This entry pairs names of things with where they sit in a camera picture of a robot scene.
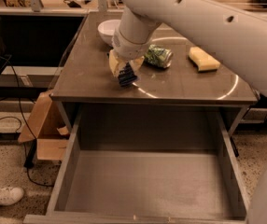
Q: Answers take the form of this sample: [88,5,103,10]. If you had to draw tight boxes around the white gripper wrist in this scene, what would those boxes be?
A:
[109,27,151,77]

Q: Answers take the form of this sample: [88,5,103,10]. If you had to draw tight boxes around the dark blue rxbar wrapper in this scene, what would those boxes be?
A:
[118,63,138,87]

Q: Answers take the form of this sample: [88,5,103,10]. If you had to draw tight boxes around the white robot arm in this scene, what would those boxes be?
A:
[109,0,267,97]

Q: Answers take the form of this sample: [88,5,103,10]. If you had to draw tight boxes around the grey counter cabinet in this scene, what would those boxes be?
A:
[51,12,257,123]

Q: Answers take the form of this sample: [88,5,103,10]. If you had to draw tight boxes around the grey open drawer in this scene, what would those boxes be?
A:
[24,104,249,224]

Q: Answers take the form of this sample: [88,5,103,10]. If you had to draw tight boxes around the crushed green soda can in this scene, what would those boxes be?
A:
[144,44,173,69]

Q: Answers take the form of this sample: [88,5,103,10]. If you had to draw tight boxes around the white ceramic bowl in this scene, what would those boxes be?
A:
[98,20,120,46]

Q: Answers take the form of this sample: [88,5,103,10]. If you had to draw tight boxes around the yellow sponge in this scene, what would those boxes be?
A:
[189,47,220,72]

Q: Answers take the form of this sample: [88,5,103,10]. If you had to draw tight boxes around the brown cardboard box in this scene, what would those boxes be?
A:
[18,91,70,161]

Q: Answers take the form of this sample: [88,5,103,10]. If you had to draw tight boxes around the white sneaker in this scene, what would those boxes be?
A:
[0,187,24,206]

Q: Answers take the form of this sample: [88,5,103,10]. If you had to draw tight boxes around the black floor cable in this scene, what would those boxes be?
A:
[0,3,55,188]

